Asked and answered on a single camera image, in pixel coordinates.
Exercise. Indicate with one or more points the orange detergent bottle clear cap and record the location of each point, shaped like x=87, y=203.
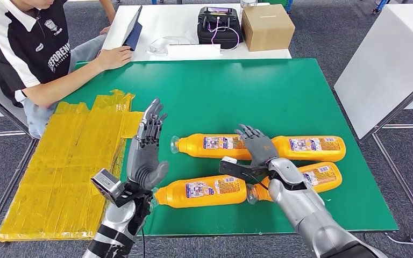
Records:
x=285, y=153
x=178, y=196
x=192, y=147
x=333, y=178

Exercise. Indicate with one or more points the flat white box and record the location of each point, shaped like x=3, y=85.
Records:
x=192, y=51

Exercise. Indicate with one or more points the white desk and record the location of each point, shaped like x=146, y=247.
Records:
x=171, y=21

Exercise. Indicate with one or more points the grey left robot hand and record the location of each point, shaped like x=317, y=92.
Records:
x=142, y=163

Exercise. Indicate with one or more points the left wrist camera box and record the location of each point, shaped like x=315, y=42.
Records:
x=106, y=185

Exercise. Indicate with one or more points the clear plastic bag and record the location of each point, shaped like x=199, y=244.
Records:
x=178, y=41

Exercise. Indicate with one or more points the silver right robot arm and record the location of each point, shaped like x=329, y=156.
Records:
x=306, y=210

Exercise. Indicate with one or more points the person's right forearm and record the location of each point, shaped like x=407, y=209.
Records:
x=64, y=83

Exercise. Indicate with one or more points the yellow taped plastic sheet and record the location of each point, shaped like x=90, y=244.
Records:
x=49, y=178

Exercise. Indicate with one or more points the person's left forearm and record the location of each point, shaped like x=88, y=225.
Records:
x=107, y=12

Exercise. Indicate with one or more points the white power adapter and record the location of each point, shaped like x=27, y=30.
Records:
x=158, y=46

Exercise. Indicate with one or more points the brown cardboard box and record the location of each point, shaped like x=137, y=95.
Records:
x=267, y=32

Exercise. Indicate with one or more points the black remote controller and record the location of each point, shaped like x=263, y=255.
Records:
x=206, y=35

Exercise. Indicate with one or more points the blue metal rack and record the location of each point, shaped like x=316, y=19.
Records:
x=380, y=5
x=289, y=5

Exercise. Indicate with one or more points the clear glass jar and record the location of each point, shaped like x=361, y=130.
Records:
x=248, y=3

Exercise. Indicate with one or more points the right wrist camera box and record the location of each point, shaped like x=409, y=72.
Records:
x=238, y=171

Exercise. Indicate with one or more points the person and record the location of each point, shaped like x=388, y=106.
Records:
x=14, y=46

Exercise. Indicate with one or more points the tablet in dark blue case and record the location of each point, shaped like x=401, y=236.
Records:
x=134, y=34

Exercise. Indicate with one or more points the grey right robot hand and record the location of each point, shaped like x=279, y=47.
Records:
x=261, y=149

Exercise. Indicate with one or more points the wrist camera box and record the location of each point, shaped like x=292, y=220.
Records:
x=106, y=185
x=238, y=171

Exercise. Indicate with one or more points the person's right hand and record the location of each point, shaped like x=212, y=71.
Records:
x=115, y=57

